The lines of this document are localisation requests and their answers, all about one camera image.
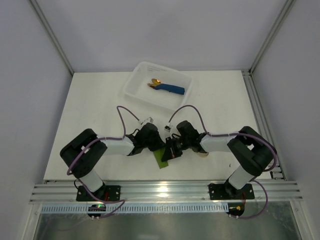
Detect white plastic basket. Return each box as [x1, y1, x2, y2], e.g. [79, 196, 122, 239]
[123, 61, 194, 111]

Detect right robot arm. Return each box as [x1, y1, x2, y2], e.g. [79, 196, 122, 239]
[161, 120, 277, 201]

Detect green paper napkin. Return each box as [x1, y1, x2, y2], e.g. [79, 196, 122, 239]
[153, 148, 169, 169]

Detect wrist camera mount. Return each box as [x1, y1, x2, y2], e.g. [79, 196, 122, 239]
[138, 117, 154, 126]
[164, 122, 174, 133]

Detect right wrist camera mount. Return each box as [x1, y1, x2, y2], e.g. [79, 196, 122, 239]
[164, 122, 174, 133]

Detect frame post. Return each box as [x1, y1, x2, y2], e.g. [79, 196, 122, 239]
[248, 0, 296, 75]
[28, 0, 75, 76]

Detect gold utensils in bundle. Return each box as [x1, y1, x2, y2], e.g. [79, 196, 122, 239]
[147, 78, 161, 89]

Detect aluminium rail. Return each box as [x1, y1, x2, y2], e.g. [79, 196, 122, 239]
[29, 180, 303, 204]
[241, 70, 287, 181]

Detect white slotted cable duct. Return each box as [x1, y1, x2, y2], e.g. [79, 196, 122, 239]
[40, 202, 229, 214]

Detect blue rolled napkin bundle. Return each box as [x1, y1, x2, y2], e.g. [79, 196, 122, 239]
[155, 83, 185, 95]

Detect left frame post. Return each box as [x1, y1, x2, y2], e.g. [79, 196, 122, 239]
[28, 0, 75, 76]

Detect right frame post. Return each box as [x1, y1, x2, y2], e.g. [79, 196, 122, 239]
[248, 0, 296, 75]

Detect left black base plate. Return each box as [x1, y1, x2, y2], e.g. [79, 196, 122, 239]
[76, 185, 121, 202]

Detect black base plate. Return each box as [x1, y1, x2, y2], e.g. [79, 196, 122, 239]
[76, 185, 121, 202]
[208, 183, 255, 200]

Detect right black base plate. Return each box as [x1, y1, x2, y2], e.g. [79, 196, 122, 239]
[208, 183, 255, 200]

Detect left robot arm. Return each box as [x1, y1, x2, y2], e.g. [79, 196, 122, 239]
[59, 122, 165, 203]

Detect aluminium front rail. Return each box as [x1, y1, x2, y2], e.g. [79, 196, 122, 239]
[29, 180, 303, 204]

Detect aluminium right side rail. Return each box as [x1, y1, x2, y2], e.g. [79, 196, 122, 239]
[241, 70, 287, 181]

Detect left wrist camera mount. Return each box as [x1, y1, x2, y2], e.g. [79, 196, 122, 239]
[138, 117, 154, 126]

